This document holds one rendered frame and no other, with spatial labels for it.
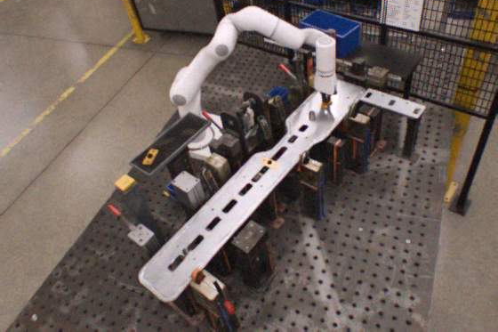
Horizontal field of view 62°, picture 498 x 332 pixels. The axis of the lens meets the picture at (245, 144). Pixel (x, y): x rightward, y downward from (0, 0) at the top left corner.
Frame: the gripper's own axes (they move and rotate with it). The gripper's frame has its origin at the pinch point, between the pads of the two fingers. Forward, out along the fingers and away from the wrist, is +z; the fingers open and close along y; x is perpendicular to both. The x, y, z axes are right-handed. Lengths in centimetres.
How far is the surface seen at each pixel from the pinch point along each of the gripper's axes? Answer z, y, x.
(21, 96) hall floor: 103, -343, -40
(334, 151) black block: 8.6, 17.8, -21.8
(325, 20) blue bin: -8, -32, 52
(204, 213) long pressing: 4, -6, -82
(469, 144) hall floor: 103, 49, 112
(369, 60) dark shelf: 0.4, 3.2, 37.6
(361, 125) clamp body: 0.9, 23.0, -7.9
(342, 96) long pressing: 3.5, 4.2, 8.6
